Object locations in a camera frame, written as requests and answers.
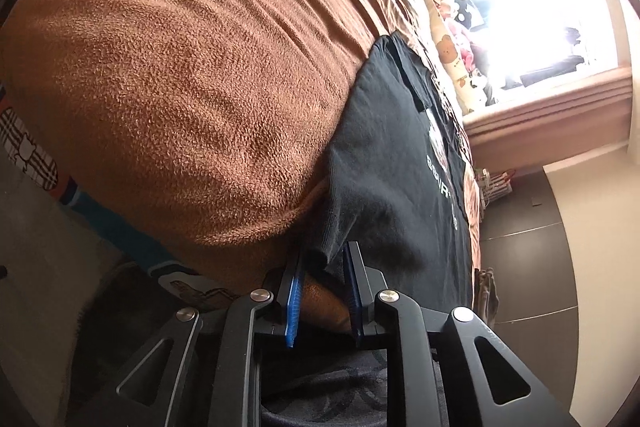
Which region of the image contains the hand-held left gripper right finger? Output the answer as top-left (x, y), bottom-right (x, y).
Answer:
top-left (342, 241), bottom-right (591, 427)

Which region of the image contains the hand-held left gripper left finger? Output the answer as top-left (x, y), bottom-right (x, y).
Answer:
top-left (70, 252), bottom-right (307, 427)

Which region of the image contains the black printed t-shirt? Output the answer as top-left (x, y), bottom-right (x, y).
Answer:
top-left (305, 34), bottom-right (473, 308)

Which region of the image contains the grey clothes pile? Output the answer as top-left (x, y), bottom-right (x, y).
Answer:
top-left (472, 267), bottom-right (501, 330)

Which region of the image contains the person's left leg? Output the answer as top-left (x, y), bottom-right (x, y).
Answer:
top-left (260, 347), bottom-right (446, 427)

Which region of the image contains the white and red rack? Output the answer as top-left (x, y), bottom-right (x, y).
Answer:
top-left (477, 167), bottom-right (513, 204)

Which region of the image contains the bear print cushion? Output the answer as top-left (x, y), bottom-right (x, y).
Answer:
top-left (415, 0), bottom-right (482, 115)

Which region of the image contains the brown blanket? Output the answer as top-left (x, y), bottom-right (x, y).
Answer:
top-left (0, 0), bottom-right (481, 333)

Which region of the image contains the pink curtain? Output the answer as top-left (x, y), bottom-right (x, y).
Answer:
top-left (462, 67), bottom-right (633, 168)

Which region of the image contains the pink plush toy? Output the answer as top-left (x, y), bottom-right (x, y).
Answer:
top-left (446, 19), bottom-right (476, 64)

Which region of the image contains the black and white plush toy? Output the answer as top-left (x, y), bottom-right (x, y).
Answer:
top-left (452, 0), bottom-right (485, 28)

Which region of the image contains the window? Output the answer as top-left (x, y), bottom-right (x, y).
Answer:
top-left (425, 0), bottom-right (621, 92)

